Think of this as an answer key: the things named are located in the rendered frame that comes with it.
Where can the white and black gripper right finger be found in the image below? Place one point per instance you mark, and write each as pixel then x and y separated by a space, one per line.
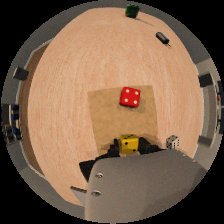
pixel 145 147

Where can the tan square mat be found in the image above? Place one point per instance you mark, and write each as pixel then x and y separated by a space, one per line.
pixel 111 120

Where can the red die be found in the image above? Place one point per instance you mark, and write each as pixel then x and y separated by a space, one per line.
pixel 129 97

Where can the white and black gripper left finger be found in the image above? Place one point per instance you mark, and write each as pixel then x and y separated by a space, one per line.
pixel 86 166

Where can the yellow die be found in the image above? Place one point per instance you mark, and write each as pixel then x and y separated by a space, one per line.
pixel 128 144

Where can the white die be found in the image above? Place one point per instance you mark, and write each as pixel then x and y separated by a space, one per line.
pixel 172 142

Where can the green drink can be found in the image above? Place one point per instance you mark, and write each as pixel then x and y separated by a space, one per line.
pixel 132 11

